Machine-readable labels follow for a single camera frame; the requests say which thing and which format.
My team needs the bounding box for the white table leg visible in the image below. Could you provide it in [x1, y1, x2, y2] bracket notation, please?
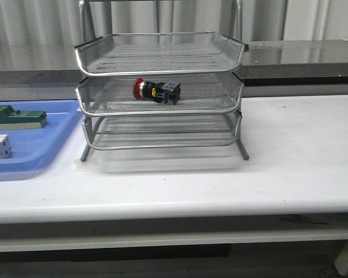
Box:
[334, 241, 348, 276]

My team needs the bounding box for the grey metal rack frame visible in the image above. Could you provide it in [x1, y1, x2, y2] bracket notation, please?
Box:
[78, 1, 249, 162]

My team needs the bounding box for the grey stone back counter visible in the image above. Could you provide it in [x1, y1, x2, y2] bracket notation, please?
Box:
[0, 40, 348, 101]

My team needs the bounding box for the green terminal block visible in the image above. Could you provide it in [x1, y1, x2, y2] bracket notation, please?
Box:
[0, 105, 47, 130]

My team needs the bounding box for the red emergency stop button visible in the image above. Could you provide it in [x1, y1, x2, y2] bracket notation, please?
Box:
[133, 77, 180, 105]

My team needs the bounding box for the blue plastic tray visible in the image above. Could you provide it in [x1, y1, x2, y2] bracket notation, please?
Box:
[0, 100, 81, 181]

